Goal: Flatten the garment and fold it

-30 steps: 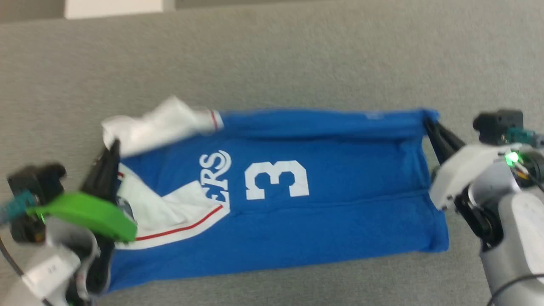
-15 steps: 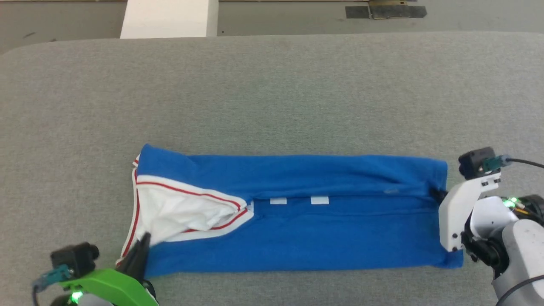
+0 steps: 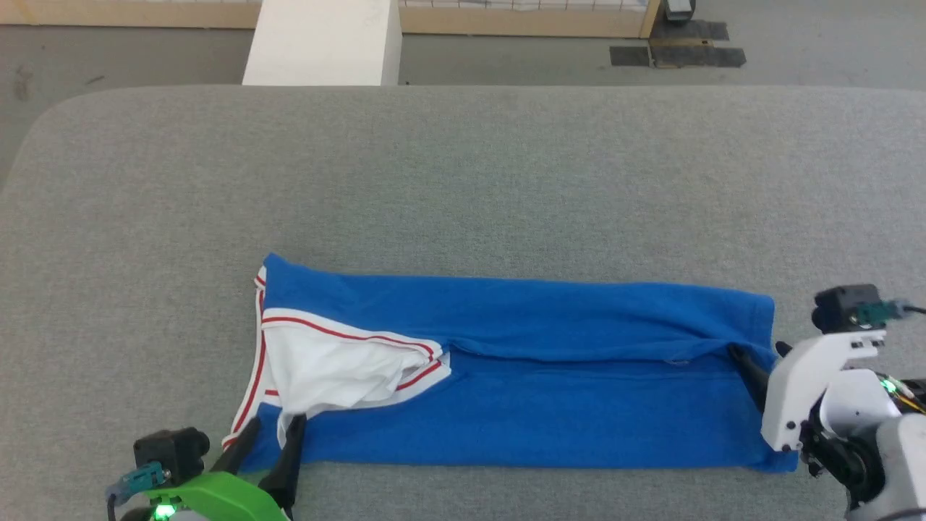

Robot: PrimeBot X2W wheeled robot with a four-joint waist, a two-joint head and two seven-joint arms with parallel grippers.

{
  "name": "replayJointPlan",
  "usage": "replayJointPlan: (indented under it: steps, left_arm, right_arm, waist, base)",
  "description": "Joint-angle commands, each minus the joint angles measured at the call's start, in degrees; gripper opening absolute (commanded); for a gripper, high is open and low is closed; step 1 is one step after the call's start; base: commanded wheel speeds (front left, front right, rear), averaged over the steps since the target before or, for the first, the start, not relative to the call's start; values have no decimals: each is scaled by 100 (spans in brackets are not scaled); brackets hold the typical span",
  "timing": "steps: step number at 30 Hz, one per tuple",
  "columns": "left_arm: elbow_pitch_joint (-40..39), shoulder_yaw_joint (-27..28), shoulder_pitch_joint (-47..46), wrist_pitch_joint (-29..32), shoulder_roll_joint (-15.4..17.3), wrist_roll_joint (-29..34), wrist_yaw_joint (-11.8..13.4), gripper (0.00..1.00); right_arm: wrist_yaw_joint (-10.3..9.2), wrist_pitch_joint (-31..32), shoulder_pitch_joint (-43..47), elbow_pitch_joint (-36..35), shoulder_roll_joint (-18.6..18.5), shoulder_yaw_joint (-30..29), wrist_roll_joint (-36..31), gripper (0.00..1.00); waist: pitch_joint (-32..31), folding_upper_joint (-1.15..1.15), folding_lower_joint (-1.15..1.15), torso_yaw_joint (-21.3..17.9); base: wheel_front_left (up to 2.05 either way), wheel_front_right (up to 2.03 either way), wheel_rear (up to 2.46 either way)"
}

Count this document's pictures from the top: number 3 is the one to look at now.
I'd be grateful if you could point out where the blue white red-striped garment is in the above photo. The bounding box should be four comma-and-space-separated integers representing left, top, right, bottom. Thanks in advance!
221, 251, 801, 475

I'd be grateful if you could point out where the large black floor mat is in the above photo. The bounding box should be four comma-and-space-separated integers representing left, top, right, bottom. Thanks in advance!
648, 19, 747, 70

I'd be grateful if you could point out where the camera cable teal plug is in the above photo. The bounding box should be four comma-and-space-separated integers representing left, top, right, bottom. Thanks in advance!
106, 462, 170, 521
857, 299, 926, 324

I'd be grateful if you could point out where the right camera cable teal plug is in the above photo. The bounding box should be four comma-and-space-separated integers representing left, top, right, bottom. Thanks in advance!
857, 299, 926, 324

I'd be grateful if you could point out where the white rectangular box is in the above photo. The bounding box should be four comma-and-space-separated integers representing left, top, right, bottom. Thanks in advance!
242, 0, 403, 87

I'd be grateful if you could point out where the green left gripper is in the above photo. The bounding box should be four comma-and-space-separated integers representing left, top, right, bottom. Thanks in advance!
140, 413, 308, 521

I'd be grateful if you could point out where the left camera cable teal plug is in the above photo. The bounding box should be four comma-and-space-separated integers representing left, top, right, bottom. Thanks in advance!
106, 462, 170, 521

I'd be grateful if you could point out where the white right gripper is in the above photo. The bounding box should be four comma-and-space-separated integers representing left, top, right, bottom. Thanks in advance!
726, 328, 888, 454

